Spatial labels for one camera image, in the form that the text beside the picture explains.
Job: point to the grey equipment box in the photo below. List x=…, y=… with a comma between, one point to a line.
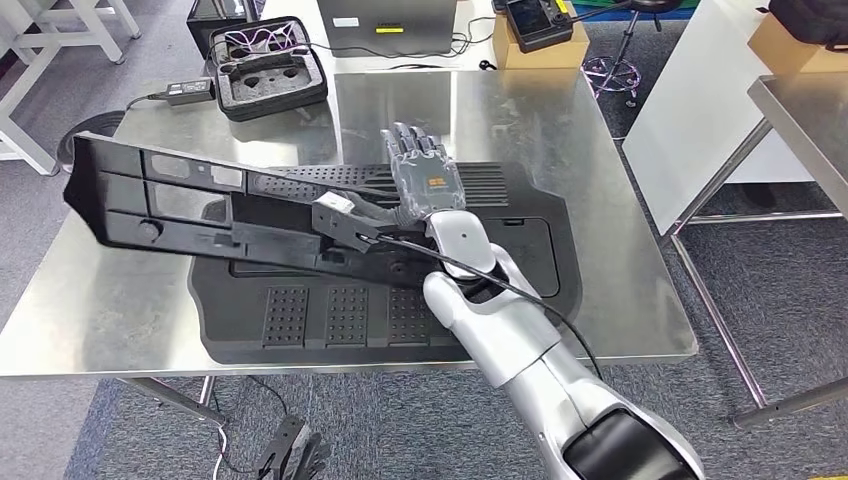
x=384, y=40

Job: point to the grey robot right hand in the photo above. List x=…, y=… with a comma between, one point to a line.
x=427, y=179

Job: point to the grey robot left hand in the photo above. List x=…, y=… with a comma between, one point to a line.
x=311, y=457

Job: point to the black screen remote controller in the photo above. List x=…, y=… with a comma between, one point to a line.
x=530, y=20

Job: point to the large black plastic tray panel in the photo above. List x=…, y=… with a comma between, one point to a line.
x=344, y=324

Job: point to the black plastic panel part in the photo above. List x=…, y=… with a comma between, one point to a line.
x=119, y=199

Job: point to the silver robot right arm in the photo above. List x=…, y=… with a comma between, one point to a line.
x=503, y=331

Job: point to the black ribbed round floor base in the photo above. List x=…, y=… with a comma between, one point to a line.
x=99, y=126

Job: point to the black bag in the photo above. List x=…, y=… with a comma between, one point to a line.
x=808, y=20

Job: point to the black foam-lined case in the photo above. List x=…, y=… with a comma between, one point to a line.
x=265, y=86

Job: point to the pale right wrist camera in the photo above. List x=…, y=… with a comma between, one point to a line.
x=333, y=201

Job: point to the black stool chrome base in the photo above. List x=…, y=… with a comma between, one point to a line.
x=609, y=76

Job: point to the white metal table frame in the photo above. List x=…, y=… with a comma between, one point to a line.
x=13, y=132

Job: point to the brown cardboard box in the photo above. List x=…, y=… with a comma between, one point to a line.
x=775, y=52
x=536, y=58

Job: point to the steel workbench table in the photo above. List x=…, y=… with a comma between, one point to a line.
x=563, y=132

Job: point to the white board panel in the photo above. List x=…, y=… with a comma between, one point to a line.
x=696, y=99

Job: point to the steel side table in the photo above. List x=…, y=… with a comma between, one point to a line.
x=808, y=119

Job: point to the black power adapter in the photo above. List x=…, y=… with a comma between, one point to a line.
x=189, y=89

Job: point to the black left camera bracket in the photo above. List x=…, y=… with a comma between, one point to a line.
x=281, y=444

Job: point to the dark equipment case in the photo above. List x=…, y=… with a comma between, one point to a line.
x=199, y=26

